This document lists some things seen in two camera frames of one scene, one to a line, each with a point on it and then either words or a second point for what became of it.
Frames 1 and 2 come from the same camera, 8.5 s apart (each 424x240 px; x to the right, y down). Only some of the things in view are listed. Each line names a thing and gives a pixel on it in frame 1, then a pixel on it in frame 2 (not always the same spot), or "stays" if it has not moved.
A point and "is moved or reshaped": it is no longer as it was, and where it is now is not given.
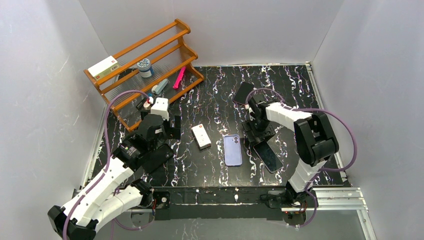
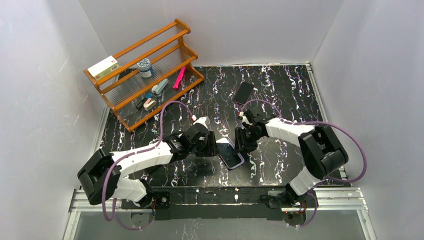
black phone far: [243, 90] stays
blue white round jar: [145, 68] stays
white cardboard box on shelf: [103, 67] stays
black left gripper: [165, 133] → [211, 147]
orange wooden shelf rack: [159, 67] stays
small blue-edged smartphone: [232, 150] is moved or reshaped
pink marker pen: [181, 75] stays
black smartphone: [267, 156] → [227, 153]
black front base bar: [200, 203] stays
